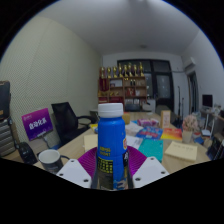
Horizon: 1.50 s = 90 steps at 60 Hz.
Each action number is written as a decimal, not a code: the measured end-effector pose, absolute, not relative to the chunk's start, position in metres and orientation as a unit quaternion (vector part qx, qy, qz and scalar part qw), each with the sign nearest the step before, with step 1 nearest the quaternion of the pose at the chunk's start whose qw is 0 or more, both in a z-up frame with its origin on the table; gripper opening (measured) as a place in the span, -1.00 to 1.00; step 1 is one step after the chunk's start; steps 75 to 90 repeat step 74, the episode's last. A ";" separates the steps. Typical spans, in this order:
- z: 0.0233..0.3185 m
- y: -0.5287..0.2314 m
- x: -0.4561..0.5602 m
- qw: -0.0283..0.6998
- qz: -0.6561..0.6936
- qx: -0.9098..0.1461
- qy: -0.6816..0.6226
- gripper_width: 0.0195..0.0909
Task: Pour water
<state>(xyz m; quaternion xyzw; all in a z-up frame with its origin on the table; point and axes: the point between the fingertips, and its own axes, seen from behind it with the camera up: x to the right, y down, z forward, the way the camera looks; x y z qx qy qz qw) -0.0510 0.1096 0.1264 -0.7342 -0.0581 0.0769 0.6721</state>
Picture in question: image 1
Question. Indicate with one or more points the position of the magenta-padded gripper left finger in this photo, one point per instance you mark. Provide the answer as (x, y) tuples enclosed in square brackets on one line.
[(73, 171)]

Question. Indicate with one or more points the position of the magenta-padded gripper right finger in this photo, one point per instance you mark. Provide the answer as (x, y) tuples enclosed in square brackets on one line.
[(151, 170)]

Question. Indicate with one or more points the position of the blue drink bottle white cap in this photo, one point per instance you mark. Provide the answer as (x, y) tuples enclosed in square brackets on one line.
[(111, 146)]

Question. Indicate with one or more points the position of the teal book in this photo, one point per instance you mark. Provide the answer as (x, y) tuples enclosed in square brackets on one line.
[(151, 148)]

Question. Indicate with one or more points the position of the black mug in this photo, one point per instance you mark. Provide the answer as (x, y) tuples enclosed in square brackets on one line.
[(50, 161)]

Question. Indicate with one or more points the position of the white open book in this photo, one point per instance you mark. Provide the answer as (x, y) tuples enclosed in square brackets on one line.
[(134, 141)]

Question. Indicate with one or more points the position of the blue book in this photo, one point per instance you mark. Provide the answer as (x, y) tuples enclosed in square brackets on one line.
[(150, 132)]

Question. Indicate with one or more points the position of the orange book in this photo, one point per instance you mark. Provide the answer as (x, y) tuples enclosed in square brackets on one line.
[(171, 134)]

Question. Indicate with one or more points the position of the white booklet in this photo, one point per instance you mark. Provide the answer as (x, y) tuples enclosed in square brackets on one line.
[(133, 128)]

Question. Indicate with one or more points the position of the pink package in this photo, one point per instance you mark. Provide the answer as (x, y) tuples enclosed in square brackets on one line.
[(148, 122)]

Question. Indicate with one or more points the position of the black office chair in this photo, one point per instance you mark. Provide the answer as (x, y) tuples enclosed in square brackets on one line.
[(66, 120)]

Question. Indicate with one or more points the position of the orange standing card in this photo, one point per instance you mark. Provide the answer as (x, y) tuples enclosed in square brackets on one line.
[(165, 119)]

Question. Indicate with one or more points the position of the yellow gift box red ribbon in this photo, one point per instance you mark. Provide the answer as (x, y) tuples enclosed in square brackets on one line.
[(126, 119)]

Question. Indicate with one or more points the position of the pink flowers in cup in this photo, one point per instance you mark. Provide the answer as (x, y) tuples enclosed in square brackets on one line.
[(190, 125)]

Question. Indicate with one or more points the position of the purple sign board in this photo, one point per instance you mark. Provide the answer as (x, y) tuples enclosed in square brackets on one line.
[(37, 123)]

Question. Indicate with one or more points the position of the grey armchair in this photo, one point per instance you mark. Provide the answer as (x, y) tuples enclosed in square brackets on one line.
[(163, 109)]

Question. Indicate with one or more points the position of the small round white table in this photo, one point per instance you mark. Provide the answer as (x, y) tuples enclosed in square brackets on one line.
[(94, 112)]

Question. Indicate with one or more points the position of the black tripod stand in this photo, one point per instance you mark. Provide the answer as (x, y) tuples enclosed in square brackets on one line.
[(180, 103)]

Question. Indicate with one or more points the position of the grey ribbed case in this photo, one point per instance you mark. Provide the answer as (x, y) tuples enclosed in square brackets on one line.
[(6, 136)]

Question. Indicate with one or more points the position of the white-legged side desk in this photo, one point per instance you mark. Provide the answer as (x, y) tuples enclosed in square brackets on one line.
[(215, 116)]

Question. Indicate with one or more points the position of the black framed glass door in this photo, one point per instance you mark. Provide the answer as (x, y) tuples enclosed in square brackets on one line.
[(160, 83)]

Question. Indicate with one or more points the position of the wooden trophy shelf unit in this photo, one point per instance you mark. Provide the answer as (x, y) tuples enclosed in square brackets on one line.
[(122, 86)]

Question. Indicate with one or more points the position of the black computer monitor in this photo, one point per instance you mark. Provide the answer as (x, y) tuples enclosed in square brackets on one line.
[(207, 100)]

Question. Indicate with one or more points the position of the dark brown bag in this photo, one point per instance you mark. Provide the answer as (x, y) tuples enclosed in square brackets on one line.
[(4, 100)]

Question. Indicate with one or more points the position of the white air conditioner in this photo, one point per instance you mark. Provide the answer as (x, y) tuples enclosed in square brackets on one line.
[(190, 64)]

